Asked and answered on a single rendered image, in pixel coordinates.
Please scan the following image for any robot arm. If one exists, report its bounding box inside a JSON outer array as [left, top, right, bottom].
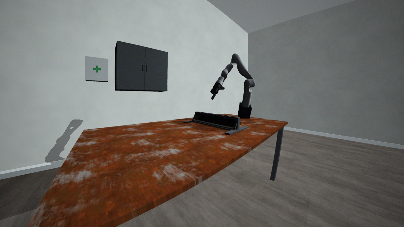
[[218, 54, 255, 108]]

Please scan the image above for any black patch panel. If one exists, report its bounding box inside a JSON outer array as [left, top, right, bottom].
[[183, 112, 249, 135]]

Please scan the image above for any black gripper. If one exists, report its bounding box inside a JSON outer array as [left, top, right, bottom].
[[210, 79, 225, 100]]

